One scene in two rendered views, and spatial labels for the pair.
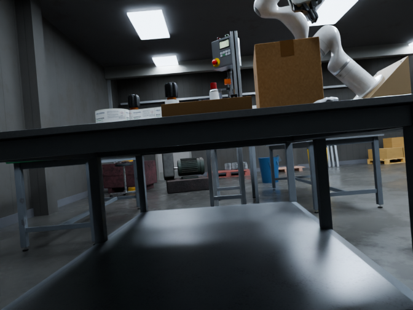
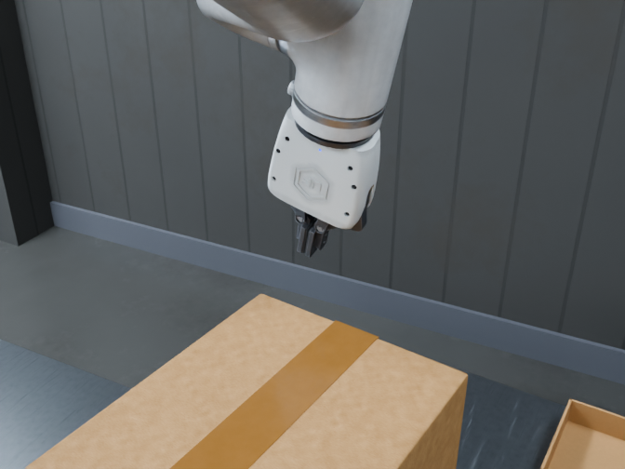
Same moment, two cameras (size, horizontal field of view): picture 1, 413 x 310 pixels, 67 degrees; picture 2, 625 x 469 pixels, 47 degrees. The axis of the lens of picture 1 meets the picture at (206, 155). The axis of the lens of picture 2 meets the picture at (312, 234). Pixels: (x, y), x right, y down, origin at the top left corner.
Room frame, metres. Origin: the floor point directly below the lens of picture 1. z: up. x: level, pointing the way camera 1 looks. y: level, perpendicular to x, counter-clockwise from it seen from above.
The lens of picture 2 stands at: (1.73, -0.12, 1.54)
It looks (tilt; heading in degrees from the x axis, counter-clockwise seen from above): 28 degrees down; 207
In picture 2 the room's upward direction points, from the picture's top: straight up
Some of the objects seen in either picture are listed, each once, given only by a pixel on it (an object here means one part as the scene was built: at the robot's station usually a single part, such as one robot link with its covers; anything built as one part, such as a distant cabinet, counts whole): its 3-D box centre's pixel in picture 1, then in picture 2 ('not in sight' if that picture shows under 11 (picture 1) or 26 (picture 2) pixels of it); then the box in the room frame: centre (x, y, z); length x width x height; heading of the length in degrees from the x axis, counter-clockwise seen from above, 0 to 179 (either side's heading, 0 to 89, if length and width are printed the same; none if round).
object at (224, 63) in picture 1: (225, 53); not in sight; (2.14, -0.19, 1.38); 0.17 x 0.10 x 0.19; 51
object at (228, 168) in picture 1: (228, 169); not in sight; (9.28, -0.60, 0.18); 1.24 x 0.86 x 0.36; 90
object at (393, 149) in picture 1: (393, 149); not in sight; (9.23, -5.47, 0.36); 1.29 x 0.98 x 0.72; 90
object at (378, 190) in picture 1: (312, 168); not in sight; (4.34, -1.44, 0.39); 2.20 x 0.80 x 0.78; 0
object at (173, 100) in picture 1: (172, 106); not in sight; (1.98, 0.19, 1.03); 0.09 x 0.09 x 0.30
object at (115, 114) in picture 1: (113, 122); not in sight; (1.94, 0.56, 0.95); 0.20 x 0.20 x 0.14
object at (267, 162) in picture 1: (270, 168); not in sight; (6.65, -1.33, 0.28); 0.49 x 0.45 x 0.57; 85
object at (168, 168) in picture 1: (182, 149); not in sight; (6.55, 0.49, 0.84); 0.97 x 0.96 x 1.68; 92
